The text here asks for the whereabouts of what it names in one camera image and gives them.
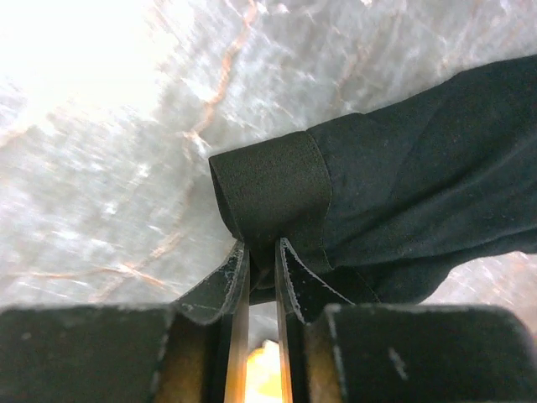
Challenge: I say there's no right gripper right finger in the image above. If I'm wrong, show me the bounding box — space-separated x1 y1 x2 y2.
274 239 536 402

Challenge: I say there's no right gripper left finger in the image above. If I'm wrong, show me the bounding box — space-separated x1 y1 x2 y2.
1 243 249 402

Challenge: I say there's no black underwear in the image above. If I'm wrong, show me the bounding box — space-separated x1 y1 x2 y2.
209 56 536 304

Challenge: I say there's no orange checkered tablecloth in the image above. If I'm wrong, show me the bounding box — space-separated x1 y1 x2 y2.
244 340 283 403

